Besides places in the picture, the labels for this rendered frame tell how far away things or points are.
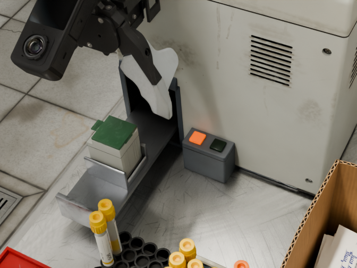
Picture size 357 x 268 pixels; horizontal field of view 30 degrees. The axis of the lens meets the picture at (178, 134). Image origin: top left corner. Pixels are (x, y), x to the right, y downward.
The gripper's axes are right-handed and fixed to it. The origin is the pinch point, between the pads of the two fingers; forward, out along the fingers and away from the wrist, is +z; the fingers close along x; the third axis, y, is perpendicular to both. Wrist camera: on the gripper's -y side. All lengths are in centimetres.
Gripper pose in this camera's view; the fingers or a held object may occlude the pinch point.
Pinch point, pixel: (108, 102)
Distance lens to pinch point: 73.4
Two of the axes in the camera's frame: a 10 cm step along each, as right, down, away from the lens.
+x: -8.8, -3.2, 3.6
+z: 0.7, 6.6, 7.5
